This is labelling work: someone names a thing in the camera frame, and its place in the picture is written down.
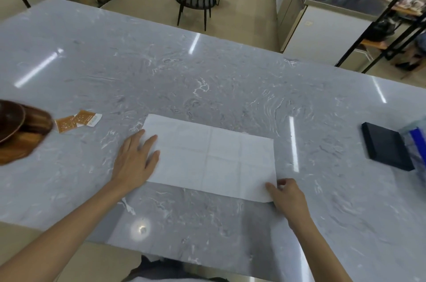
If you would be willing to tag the person's right hand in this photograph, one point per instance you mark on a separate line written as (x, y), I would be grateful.
(293, 203)

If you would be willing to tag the person's left hand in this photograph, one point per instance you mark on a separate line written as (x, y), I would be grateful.
(133, 165)

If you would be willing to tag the person's right thumb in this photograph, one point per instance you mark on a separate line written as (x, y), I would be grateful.
(271, 191)

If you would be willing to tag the person's left thumb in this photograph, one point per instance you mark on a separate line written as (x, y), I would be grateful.
(154, 162)

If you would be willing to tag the white paper sheet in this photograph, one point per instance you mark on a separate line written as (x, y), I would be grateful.
(213, 158)

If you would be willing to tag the person's right forearm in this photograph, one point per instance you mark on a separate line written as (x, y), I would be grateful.
(316, 251)

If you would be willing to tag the person's left forearm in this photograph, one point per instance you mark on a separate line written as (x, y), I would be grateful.
(60, 238)

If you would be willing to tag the orange sachet with white edge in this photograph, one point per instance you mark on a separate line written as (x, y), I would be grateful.
(87, 118)

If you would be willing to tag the person's grey clothing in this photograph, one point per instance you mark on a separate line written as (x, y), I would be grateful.
(166, 270)

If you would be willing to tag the black flat box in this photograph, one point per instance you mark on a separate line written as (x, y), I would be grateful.
(386, 147)

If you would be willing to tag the brown wooden tray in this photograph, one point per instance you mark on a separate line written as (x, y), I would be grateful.
(26, 138)

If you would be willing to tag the dark wooden bowl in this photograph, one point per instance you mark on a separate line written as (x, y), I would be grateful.
(10, 120)

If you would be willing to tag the clear plastic container blue label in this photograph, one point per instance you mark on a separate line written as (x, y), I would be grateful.
(416, 145)

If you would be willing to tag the stainless steel counter cabinet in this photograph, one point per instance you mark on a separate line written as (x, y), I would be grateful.
(319, 22)

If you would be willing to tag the black bag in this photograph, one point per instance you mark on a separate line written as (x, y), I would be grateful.
(382, 30)

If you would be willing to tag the black metal shelf with goods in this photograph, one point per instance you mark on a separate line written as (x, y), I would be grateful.
(399, 8)

